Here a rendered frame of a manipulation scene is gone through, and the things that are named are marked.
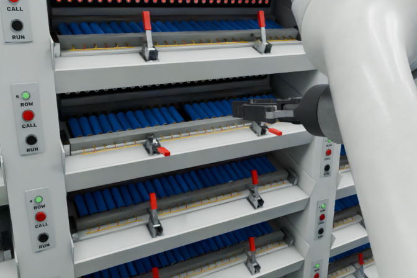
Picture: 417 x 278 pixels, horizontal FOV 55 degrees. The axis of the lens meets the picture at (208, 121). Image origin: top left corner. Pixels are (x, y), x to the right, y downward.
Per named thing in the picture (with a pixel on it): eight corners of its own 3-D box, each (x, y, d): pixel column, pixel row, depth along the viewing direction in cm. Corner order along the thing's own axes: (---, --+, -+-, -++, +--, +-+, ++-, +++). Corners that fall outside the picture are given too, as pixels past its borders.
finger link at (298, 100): (306, 123, 60) (300, 124, 59) (253, 121, 69) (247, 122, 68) (304, 97, 60) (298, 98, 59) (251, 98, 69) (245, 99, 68)
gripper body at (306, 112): (316, 143, 53) (273, 137, 62) (360, 133, 57) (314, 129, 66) (313, 86, 53) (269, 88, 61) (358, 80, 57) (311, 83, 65)
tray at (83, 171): (311, 143, 103) (322, 112, 98) (64, 193, 75) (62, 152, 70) (267, 102, 118) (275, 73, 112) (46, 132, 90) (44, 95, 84)
